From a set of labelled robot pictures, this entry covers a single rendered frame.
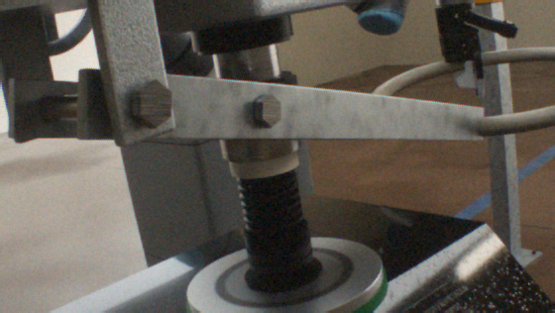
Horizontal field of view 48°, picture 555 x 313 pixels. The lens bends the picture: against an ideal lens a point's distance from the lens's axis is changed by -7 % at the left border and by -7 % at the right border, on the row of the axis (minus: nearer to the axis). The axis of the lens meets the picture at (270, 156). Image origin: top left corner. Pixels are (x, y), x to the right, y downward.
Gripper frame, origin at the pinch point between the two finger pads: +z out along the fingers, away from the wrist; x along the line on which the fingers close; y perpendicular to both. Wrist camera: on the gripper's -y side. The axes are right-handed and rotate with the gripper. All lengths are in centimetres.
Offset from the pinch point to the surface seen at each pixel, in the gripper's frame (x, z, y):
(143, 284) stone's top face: 74, -2, 52
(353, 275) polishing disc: 81, -4, 25
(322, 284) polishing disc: 83, -4, 28
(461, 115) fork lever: 52, -11, 9
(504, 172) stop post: -87, 54, -15
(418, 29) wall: -696, 85, -14
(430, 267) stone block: 74, 0, 17
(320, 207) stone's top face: 50, 0, 32
